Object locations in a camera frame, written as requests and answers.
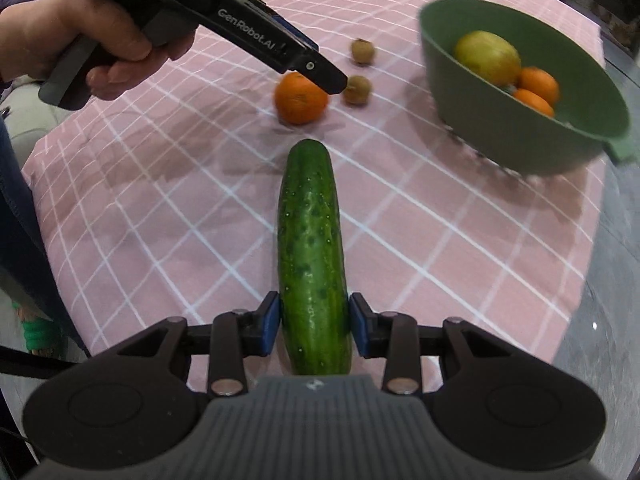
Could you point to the pink checked tablecloth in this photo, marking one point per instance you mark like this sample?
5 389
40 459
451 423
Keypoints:
200 185

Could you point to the person's left hand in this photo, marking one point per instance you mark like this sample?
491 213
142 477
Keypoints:
45 30

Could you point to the green colander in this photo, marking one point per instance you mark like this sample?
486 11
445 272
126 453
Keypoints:
525 145

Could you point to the green slipper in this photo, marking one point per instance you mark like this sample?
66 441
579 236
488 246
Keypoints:
39 336

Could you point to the yellow-green guava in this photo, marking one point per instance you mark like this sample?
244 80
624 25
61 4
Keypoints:
487 57

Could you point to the green cucumber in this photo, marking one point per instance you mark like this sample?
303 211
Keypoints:
312 260

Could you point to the orange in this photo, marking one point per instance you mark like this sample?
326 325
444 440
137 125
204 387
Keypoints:
534 103
540 84
300 102

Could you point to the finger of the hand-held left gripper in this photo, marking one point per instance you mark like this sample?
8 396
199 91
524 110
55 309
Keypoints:
295 36
320 72

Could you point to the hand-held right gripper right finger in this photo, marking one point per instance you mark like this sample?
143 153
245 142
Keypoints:
361 325

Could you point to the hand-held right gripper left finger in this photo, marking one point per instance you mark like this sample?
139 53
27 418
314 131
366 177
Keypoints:
270 322

